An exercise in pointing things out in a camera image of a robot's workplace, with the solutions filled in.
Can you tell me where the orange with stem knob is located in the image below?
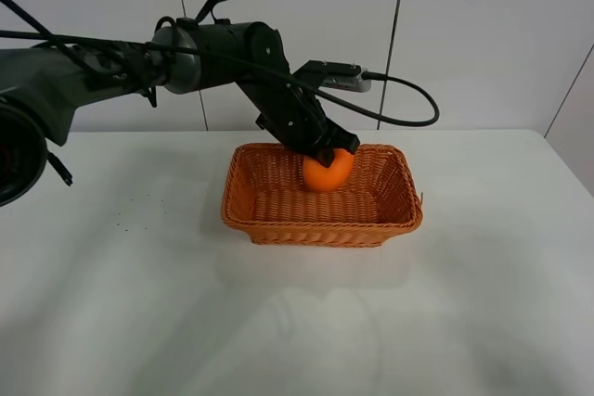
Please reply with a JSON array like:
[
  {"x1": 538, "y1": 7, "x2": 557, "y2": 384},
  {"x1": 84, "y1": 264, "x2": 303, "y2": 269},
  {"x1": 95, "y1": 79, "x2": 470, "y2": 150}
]
[{"x1": 302, "y1": 149, "x2": 355, "y2": 192}]

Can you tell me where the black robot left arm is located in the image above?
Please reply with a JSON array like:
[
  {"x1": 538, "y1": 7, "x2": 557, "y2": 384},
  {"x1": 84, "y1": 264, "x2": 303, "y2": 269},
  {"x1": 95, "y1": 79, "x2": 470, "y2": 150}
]
[{"x1": 1, "y1": 18, "x2": 352, "y2": 204}]

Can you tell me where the orange wicker basket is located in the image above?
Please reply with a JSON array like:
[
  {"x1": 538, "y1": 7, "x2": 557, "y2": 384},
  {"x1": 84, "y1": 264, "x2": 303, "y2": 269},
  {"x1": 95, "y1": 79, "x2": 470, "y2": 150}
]
[{"x1": 221, "y1": 143, "x2": 423, "y2": 248}]

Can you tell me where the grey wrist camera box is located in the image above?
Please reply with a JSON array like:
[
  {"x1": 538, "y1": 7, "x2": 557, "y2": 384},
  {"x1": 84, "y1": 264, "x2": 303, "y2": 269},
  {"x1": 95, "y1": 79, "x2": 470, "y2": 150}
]
[{"x1": 293, "y1": 60, "x2": 371, "y2": 93}]

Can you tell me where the black camera cable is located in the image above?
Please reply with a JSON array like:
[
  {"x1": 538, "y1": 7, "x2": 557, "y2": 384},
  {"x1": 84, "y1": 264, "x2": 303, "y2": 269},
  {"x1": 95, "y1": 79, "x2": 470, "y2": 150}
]
[{"x1": 0, "y1": 0, "x2": 441, "y2": 128}]

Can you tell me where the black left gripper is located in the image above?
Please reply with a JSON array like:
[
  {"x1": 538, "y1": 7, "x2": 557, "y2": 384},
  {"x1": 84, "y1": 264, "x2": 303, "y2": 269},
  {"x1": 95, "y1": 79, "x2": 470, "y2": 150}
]
[{"x1": 237, "y1": 74, "x2": 360, "y2": 168}]

